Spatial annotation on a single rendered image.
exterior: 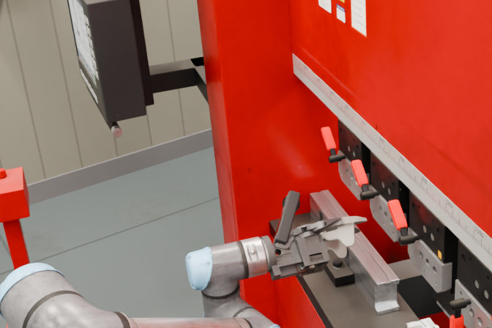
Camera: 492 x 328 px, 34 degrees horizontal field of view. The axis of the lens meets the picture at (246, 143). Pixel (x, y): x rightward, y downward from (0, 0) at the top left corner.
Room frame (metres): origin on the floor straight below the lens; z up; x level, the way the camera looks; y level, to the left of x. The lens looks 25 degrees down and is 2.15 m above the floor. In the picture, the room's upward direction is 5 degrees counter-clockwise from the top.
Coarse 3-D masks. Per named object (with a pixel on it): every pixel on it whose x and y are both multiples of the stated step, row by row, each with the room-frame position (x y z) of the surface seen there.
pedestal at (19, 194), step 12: (0, 168) 2.77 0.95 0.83; (12, 168) 2.82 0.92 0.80; (0, 180) 2.73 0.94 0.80; (12, 180) 2.72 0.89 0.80; (24, 180) 2.77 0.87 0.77; (0, 192) 2.63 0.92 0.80; (12, 192) 2.63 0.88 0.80; (24, 192) 2.65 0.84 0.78; (0, 204) 2.62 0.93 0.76; (12, 204) 2.63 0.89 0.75; (24, 204) 2.64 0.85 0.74; (0, 216) 2.62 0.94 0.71; (12, 216) 2.63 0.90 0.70; (24, 216) 2.63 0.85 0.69; (12, 228) 2.69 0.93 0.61; (12, 240) 2.69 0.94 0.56; (24, 240) 2.74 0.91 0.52; (12, 252) 2.68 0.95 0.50; (24, 252) 2.69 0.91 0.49; (24, 264) 2.69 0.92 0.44
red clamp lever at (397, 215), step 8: (392, 200) 1.43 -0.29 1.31; (392, 208) 1.41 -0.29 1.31; (400, 208) 1.41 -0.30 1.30; (392, 216) 1.40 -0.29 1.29; (400, 216) 1.40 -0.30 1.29; (400, 224) 1.38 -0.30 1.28; (400, 232) 1.38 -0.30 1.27; (400, 240) 1.36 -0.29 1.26; (408, 240) 1.36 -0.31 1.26; (416, 240) 1.37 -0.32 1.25
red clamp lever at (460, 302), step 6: (456, 300) 1.16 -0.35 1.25; (462, 300) 1.16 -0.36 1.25; (468, 300) 1.17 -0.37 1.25; (450, 306) 1.16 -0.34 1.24; (456, 306) 1.15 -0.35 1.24; (462, 306) 1.16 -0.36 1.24; (456, 312) 1.16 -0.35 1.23; (450, 318) 1.16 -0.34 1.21; (456, 318) 1.16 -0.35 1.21; (462, 318) 1.16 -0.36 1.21; (450, 324) 1.16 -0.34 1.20; (456, 324) 1.15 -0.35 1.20; (462, 324) 1.16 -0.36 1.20
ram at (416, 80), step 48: (336, 0) 1.79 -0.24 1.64; (384, 0) 1.53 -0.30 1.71; (432, 0) 1.34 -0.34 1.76; (480, 0) 1.18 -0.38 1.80; (336, 48) 1.80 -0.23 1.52; (384, 48) 1.53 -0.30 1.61; (432, 48) 1.33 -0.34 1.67; (480, 48) 1.18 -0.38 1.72; (384, 96) 1.54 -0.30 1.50; (432, 96) 1.33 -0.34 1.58; (480, 96) 1.17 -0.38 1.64; (432, 144) 1.33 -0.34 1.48; (480, 144) 1.17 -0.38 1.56; (480, 192) 1.16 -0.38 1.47
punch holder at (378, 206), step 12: (372, 156) 1.60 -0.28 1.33; (372, 168) 1.60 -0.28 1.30; (384, 168) 1.53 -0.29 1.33; (372, 180) 1.60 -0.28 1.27; (384, 180) 1.54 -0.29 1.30; (396, 180) 1.48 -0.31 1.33; (384, 192) 1.54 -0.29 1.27; (396, 192) 1.48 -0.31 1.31; (408, 192) 1.47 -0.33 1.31; (372, 204) 1.60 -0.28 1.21; (384, 204) 1.53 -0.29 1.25; (408, 204) 1.47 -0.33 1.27; (384, 216) 1.53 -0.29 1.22; (408, 216) 1.48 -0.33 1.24; (384, 228) 1.53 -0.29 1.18; (396, 228) 1.47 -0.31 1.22; (396, 240) 1.47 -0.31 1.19
